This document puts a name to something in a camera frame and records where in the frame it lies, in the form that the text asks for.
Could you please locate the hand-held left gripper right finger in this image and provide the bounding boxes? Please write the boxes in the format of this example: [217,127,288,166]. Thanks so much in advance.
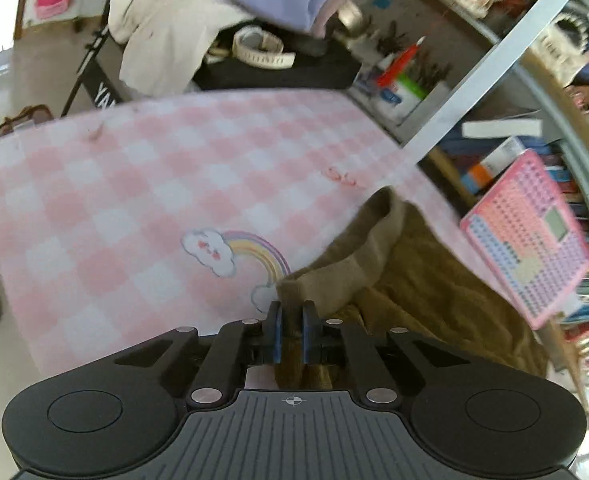
[301,300,476,407]

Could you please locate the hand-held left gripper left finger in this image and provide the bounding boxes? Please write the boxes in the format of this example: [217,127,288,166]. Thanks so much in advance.
[114,301,282,408]

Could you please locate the brown corduroy pants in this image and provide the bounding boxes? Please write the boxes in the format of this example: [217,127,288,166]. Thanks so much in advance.
[276,186,550,392]

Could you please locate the pink checked cartoon table mat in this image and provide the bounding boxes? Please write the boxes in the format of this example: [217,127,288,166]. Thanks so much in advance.
[0,87,525,377]

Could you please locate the pink toy learning tablet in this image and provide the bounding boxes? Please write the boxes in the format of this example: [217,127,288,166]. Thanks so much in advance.
[459,148,589,331]

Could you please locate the white jar with green lid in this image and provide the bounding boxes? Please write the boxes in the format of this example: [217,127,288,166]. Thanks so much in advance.
[371,72,450,126]

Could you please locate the white box with orange label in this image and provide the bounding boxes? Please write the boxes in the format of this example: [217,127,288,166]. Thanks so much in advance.
[461,135,528,196]

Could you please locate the thick white book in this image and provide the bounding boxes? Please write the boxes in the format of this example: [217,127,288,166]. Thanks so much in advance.
[461,118,545,140]

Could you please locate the white wristwatch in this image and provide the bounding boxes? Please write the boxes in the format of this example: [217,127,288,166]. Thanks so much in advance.
[231,27,298,70]

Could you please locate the red pen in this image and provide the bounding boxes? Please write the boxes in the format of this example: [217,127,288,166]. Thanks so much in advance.
[376,37,428,89]

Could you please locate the bunch of pens and brushes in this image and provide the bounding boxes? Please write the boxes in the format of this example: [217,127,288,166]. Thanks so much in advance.
[373,19,453,91]

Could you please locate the white wooden bookshelf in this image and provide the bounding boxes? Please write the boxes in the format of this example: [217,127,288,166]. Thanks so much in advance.
[349,0,589,411]

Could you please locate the row of books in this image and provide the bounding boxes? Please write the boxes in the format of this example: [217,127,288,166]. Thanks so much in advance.
[439,50,589,361]

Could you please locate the black folding stand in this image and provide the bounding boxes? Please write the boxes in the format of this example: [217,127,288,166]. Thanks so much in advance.
[61,0,130,117]

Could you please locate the white jacket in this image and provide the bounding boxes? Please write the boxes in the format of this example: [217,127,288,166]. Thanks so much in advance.
[108,0,256,97]

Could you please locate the brass bowl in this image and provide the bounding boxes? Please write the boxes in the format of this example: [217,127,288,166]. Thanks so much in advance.
[331,0,370,41]

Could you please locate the brown slipper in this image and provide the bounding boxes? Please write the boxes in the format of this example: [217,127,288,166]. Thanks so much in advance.
[0,104,53,140]

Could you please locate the white beaded bag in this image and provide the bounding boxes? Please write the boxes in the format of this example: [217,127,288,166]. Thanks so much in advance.
[529,9,589,86]

